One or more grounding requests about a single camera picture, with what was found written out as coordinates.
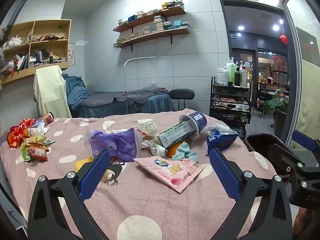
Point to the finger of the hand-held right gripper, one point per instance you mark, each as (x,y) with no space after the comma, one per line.
(303,140)
(282,152)

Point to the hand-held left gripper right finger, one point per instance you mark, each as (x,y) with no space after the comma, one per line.
(225,175)

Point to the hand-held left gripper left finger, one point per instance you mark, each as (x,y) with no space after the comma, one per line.
(93,172)

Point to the yellow wrapper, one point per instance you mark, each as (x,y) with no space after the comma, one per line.
(83,165)

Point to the black trash bin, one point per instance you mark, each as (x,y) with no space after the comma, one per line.
(257,145)

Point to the purple plastic bag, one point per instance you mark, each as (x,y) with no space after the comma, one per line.
(112,145)

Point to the teal paper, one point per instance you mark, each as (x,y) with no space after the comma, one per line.
(186,152)

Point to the green and white carton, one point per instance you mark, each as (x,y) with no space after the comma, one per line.
(175,135)

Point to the person's right hand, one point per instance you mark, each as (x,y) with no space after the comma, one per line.
(303,222)

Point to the blue snack bag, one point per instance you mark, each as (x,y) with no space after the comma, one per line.
(220,141)

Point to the green potted plant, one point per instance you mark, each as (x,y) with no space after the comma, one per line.
(273,103)

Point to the pink snack packet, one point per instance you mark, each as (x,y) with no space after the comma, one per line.
(170,172)

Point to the wooden stool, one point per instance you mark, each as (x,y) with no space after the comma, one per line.
(260,102)

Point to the pink dotted blanket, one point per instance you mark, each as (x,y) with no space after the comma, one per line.
(140,205)

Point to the blue paper cup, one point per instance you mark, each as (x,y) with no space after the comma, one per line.
(197,122)

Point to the glass door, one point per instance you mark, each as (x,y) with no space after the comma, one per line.
(307,80)

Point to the pile of snack wrappers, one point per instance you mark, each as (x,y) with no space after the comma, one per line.
(35,150)

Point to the white crumpled tissue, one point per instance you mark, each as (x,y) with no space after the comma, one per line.
(155,148)

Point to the massage bed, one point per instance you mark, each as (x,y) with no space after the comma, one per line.
(100,102)

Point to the white crumpled wrapper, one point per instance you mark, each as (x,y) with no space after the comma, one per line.
(148,127)

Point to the red chip can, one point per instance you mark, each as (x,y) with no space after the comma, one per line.
(47,117)

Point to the clear plastic bottle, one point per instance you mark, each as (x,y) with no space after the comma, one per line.
(35,130)

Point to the black storage rack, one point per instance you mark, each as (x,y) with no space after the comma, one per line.
(230,90)

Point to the blue quilt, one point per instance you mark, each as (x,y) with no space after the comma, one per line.
(75,90)

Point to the red ribbon wrapper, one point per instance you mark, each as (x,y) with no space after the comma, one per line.
(17,132)

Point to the cream towel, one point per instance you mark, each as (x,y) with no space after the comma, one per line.
(50,92)

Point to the black chair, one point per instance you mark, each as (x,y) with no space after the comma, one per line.
(181,94)

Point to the grey blanket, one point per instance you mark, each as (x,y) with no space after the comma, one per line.
(145,95)

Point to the group of bottles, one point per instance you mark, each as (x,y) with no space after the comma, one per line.
(231,72)

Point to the white floor lamp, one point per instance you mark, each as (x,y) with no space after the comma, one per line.
(126,80)

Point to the red hanging ornament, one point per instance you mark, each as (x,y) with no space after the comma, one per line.
(283,39)

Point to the row of stacked books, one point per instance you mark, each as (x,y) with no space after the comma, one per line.
(172,5)

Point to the wooden wall cabinet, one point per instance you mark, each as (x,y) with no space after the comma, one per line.
(37,71)

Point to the wall poster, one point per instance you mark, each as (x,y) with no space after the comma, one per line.
(71,55)

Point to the wooden wall shelf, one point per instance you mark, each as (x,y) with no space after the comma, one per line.
(150,18)
(155,36)

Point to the wall shelves with boxes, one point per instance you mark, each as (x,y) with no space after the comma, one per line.
(160,23)

